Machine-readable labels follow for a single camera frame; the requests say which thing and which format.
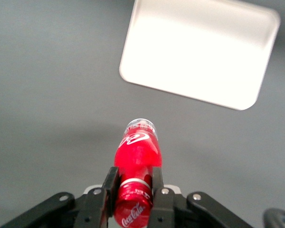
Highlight white plastic tray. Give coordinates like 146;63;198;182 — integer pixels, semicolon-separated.
118;0;282;112

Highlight red coke bottle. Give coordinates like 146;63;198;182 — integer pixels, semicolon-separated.
112;118;163;228

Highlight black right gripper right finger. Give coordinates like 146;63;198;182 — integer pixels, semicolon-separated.
147;167;177;228

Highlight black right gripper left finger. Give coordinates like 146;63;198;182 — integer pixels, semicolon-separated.
73;166;121;228

